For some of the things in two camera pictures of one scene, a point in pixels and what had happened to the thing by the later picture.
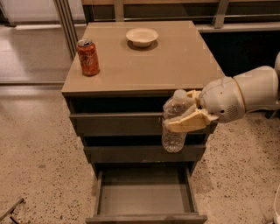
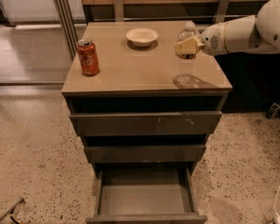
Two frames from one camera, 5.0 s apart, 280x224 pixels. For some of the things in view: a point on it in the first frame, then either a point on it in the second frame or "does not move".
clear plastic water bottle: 174,141 -> 185,68
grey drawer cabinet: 120,78 does not move
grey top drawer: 128,123 does not move
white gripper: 222,98 -> 212,40
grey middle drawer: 115,154 does not move
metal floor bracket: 10,211 does not move
